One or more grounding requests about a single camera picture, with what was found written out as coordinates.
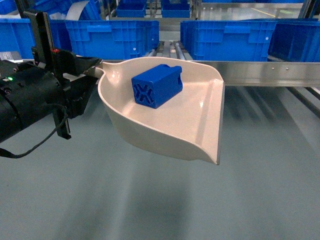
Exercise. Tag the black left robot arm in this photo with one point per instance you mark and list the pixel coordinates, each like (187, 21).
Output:
(54, 83)

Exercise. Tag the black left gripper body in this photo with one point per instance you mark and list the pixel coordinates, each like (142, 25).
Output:
(32, 90)

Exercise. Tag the blue plastic block part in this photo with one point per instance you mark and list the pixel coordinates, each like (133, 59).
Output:
(157, 85)

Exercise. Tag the blue storage bin far right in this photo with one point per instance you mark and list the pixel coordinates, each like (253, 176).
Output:
(296, 40)

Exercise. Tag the blue storage bin left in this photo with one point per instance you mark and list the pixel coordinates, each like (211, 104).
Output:
(113, 39)

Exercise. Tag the steel shelf rack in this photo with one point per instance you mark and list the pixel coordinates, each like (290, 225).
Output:
(302, 79)

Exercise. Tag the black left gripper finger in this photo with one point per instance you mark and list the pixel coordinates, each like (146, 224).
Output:
(83, 64)
(79, 95)

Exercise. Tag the tilted blue bin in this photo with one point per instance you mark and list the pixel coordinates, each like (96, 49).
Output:
(61, 9)

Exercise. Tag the beige plastic dustpan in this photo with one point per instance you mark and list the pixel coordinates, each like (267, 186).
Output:
(187, 126)

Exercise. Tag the blue storage bin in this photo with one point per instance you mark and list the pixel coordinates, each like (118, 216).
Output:
(227, 40)
(113, 39)
(296, 40)

